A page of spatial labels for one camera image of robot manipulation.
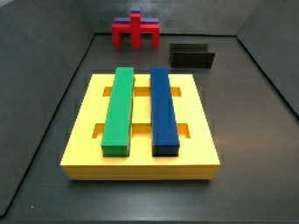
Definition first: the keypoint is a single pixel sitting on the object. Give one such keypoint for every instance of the red three-legged block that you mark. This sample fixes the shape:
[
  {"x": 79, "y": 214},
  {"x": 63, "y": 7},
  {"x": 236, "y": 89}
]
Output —
[{"x": 135, "y": 29}]

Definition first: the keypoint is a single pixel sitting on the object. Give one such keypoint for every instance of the purple cross block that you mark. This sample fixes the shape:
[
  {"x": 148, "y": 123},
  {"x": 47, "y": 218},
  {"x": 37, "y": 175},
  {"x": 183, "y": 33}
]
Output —
[{"x": 144, "y": 20}]

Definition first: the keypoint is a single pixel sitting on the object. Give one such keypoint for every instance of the blue long bar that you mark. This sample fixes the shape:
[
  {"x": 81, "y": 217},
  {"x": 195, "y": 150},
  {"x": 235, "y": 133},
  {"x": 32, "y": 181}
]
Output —
[{"x": 165, "y": 143}]

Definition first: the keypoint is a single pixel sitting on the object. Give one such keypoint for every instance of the green long bar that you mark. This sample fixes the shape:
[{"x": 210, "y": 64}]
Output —
[{"x": 116, "y": 135}]

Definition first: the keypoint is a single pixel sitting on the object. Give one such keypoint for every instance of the yellow slotted board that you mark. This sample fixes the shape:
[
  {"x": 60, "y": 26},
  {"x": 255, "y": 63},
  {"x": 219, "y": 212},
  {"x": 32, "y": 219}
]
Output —
[{"x": 196, "y": 162}]

